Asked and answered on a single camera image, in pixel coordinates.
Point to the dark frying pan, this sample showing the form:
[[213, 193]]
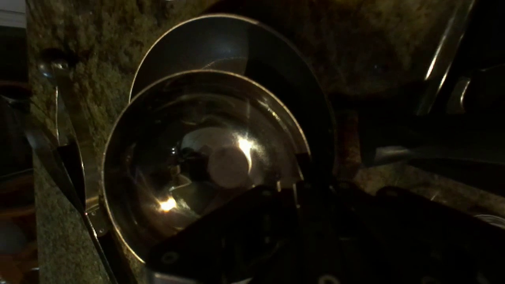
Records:
[[246, 48]]

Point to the small shiny metal bowl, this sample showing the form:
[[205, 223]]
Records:
[[158, 159]]

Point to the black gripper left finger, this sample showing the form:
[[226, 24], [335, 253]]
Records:
[[246, 242]]

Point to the dark rod with round knob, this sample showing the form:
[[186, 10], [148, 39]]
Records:
[[55, 152]]

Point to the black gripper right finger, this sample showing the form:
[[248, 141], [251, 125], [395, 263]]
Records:
[[399, 247]]

